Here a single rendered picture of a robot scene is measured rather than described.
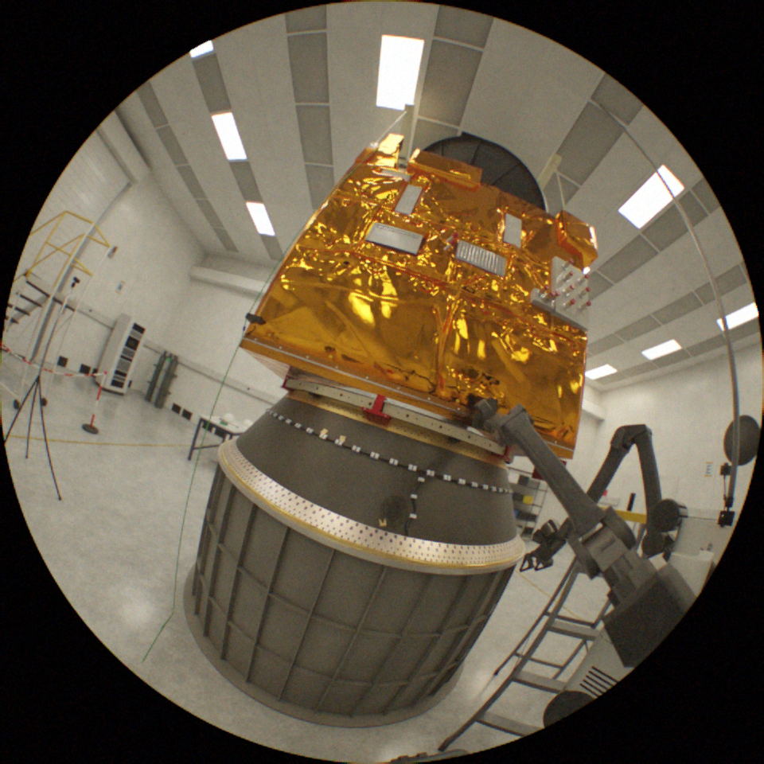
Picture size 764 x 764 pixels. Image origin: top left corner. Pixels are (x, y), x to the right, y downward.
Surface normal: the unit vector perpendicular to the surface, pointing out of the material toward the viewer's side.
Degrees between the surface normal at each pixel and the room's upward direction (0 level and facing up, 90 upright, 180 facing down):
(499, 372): 90
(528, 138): 180
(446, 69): 180
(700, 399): 90
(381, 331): 87
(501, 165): 132
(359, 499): 62
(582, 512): 76
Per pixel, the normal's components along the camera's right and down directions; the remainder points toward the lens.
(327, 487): -0.03, -0.68
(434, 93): -0.32, 0.92
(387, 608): 0.13, -0.18
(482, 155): -0.56, 0.29
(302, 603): -0.11, -0.26
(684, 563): -0.68, -0.73
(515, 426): -0.57, -0.60
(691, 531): -0.92, -0.36
